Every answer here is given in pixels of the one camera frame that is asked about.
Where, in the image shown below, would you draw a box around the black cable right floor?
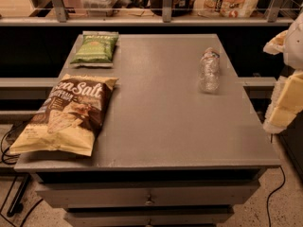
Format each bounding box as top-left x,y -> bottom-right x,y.
265,166 -> 287,227

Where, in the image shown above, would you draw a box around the sea salt chip bag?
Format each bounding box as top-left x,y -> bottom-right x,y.
10,74 -> 117,156

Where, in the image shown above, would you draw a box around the colourful snack bag on shelf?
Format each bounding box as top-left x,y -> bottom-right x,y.
197,0 -> 258,18

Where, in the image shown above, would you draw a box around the black cables left floor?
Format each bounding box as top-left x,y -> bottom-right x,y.
0,123 -> 44,227

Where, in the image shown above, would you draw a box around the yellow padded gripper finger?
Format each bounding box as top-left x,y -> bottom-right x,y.
263,30 -> 287,55
263,71 -> 303,134

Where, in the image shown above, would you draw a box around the clear plastic container on shelf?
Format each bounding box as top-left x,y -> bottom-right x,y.
81,0 -> 117,17

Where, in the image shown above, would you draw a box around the clear plastic water bottle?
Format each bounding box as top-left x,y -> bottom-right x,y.
199,47 -> 220,94

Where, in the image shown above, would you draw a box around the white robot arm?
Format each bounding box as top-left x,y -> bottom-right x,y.
263,13 -> 303,134

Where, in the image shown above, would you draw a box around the metal shelf rail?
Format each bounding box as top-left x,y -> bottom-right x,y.
0,0 -> 302,27

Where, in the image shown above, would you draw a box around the grey cabinet upper drawer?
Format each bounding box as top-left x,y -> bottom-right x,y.
36,181 -> 259,208

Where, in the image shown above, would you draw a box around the grey cabinet drawer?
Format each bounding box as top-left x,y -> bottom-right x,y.
64,207 -> 234,227
36,181 -> 259,208

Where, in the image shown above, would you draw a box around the green jalapeno chip bag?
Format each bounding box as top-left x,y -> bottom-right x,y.
70,31 -> 119,67

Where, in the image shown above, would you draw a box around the grey cabinet lower drawer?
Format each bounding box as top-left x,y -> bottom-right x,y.
64,207 -> 234,227

